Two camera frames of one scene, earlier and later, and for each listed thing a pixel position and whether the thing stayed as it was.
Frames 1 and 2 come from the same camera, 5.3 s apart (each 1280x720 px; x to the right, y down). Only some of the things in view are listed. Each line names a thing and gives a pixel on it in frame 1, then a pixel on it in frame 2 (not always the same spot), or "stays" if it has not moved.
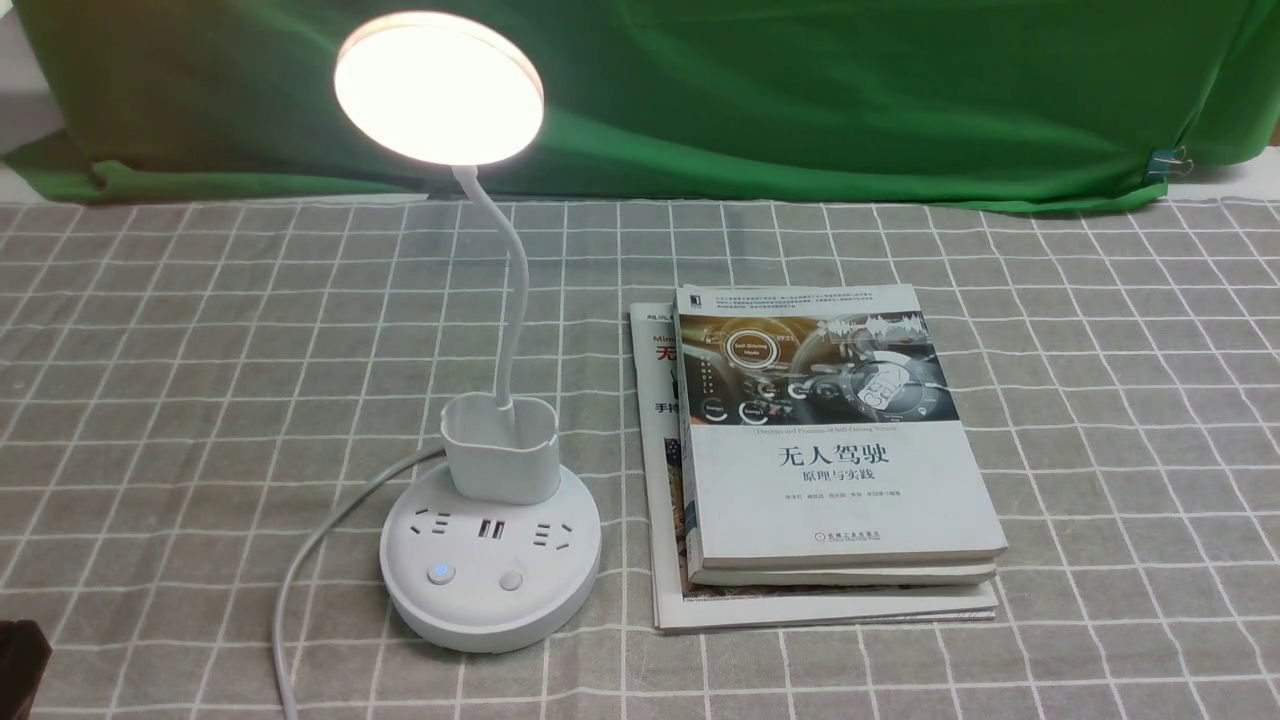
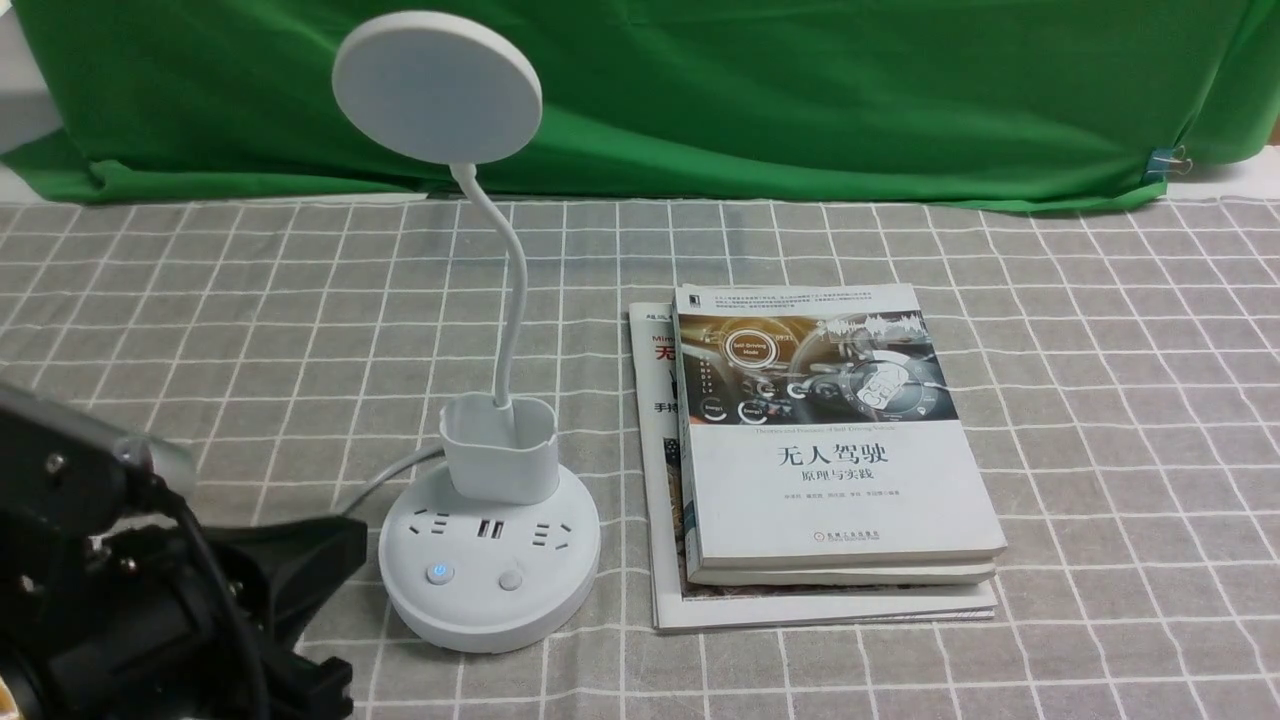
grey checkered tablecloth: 185,386 stays
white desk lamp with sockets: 502,543 stays
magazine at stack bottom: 683,606 stays
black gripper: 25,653 → 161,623
